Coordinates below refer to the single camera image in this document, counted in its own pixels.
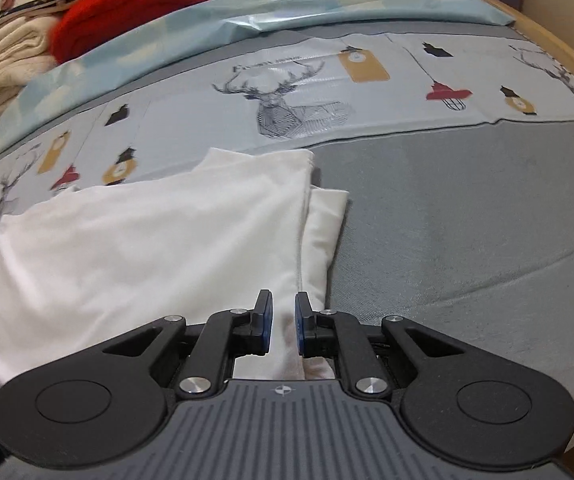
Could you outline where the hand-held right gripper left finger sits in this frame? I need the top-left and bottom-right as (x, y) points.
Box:
(102, 289), (274, 400)

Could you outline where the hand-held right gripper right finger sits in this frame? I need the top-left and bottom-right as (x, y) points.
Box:
(293, 291), (470, 399)

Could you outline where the light blue quilt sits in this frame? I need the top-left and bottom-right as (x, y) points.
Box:
(0, 0), (518, 177)

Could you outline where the grey deer print bed sheet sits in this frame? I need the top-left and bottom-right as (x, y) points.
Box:
(0, 0), (574, 463)

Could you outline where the cream blanket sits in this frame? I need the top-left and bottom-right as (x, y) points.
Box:
(0, 15), (64, 129)

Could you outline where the red blanket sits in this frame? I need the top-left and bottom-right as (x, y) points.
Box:
(49, 0), (230, 67)

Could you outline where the white garment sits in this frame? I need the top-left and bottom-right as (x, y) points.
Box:
(0, 147), (351, 443)

